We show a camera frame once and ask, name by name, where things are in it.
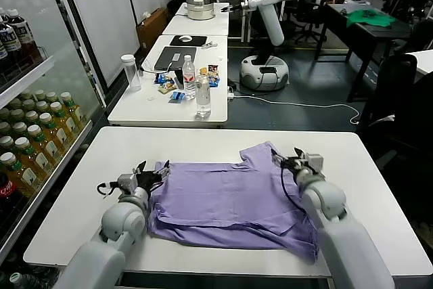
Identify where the white humanoid robot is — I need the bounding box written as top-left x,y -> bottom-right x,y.
221,0 -> 300,92

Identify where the beige snack packet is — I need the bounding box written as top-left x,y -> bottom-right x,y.
157,79 -> 175,95

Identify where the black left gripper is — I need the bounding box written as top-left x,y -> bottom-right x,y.
133,159 -> 171,196

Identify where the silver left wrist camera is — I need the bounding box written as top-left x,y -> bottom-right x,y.
116,173 -> 139,192

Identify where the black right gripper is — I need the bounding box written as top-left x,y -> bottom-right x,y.
270,146 -> 309,176

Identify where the green cap bottle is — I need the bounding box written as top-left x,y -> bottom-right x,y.
7,271 -> 41,289

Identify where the purple t-shirt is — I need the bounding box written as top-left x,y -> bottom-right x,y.
148,140 -> 321,265

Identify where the steel steamer pot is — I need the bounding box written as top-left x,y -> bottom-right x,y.
185,0 -> 214,22

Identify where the black mouse pad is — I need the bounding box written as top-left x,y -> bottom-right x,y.
168,35 -> 207,48

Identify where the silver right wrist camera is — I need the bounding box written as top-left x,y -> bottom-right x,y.
304,154 -> 325,175

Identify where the dark tea bottle white cap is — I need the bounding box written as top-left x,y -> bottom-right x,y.
6,8 -> 35,64
0,15 -> 21,70

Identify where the clear tumbler white lid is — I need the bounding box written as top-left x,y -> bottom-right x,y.
120,54 -> 141,93

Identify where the red label water bottle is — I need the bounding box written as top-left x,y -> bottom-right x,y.
181,54 -> 197,101

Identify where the red label cola bottle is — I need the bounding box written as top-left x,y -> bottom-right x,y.
0,172 -> 17,208

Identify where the black laptop cable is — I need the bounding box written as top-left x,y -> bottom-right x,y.
139,60 -> 159,74

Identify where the brown cardboard box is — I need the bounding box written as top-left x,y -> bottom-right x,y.
135,8 -> 169,51

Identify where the white side table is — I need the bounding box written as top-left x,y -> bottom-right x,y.
404,49 -> 433,76

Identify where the black table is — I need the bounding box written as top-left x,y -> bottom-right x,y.
322,3 -> 421,103

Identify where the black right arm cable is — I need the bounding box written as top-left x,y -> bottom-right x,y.
279,166 -> 307,214

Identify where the clear bottle white cap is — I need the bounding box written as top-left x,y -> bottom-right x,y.
195,74 -> 211,119

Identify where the black closed laptop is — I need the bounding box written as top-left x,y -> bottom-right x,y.
154,47 -> 197,72

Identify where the green cloth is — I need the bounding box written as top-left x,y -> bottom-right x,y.
344,9 -> 395,29

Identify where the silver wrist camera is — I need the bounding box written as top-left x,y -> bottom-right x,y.
304,154 -> 325,175
116,173 -> 139,192

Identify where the glass door drinks cooler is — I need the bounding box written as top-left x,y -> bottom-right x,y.
0,0 -> 109,289

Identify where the white power cable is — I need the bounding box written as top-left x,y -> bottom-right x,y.
232,93 -> 359,126

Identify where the black office chair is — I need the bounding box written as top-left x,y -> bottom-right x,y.
357,53 -> 433,236
293,0 -> 335,45

